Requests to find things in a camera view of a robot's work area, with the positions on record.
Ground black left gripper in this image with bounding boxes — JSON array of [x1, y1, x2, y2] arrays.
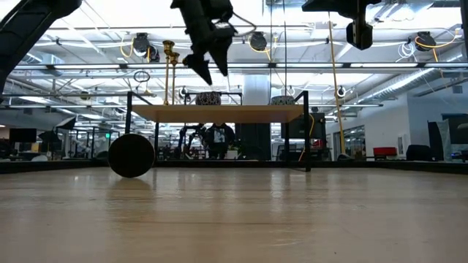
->
[[170, 0, 237, 85]]

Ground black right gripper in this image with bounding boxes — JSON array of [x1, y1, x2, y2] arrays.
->
[[302, 0, 381, 51]]

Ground wooden shelf riser black legs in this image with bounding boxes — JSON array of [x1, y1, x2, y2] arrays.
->
[[124, 90, 312, 172]]

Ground person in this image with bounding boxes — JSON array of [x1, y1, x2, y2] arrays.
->
[[203, 123, 237, 161]]

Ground black screen on stand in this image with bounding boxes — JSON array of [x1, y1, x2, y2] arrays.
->
[[280, 112, 327, 140]]

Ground black softbox light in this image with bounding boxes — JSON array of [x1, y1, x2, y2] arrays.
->
[[54, 115, 78, 132], [38, 130, 63, 150]]

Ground red bench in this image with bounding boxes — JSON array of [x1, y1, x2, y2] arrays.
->
[[372, 146, 399, 158]]

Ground black chair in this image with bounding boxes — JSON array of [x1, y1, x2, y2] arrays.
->
[[405, 144, 429, 162]]

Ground black display panel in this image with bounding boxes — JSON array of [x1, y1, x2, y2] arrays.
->
[[427, 113, 468, 162]]

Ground black cable reel yellow cord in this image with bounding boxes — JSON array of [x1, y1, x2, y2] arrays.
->
[[415, 31, 437, 52], [249, 31, 268, 52], [132, 31, 161, 64]]

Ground long yellow cable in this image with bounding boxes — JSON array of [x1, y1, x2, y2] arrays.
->
[[326, 10, 347, 160]]

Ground silver ventilation duct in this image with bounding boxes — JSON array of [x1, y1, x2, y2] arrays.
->
[[358, 67, 468, 105], [14, 50, 65, 77]]

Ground grey camera on black frame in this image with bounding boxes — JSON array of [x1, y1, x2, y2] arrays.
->
[[0, 159, 468, 175]]

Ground black wall screen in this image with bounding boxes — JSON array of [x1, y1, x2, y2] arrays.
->
[[9, 128, 38, 144]]

